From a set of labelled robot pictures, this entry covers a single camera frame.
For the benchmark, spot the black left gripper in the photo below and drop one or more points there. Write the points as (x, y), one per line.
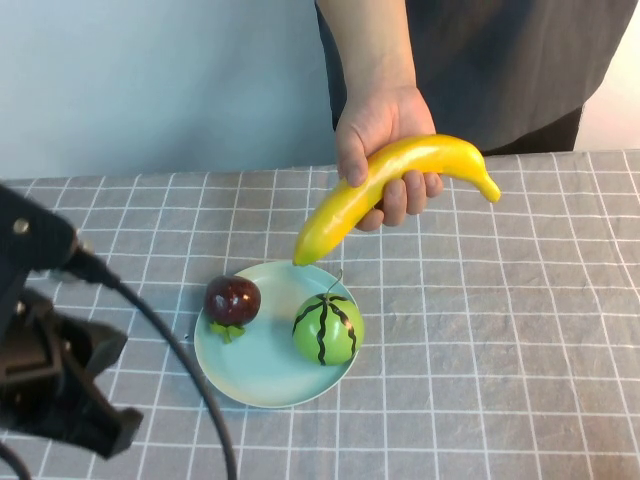
(30, 360)

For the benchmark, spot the yellow toy banana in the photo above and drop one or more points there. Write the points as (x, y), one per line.
(425, 155)

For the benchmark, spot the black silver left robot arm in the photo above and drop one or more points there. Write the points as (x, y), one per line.
(25, 235)

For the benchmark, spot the person's right forearm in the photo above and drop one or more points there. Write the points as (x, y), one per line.
(365, 45)

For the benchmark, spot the person's right hand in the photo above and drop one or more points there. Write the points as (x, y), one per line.
(380, 120)

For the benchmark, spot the light teal round plate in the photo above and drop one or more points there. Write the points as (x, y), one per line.
(260, 365)

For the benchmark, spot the dark purple toy mangosteen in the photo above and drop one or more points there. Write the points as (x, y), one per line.
(232, 300)

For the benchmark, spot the small green toy watermelon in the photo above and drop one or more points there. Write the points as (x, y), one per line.
(325, 332)

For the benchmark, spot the black trousers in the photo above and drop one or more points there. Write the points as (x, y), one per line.
(540, 135)

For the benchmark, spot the dark grey shirt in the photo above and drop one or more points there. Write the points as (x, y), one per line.
(500, 65)

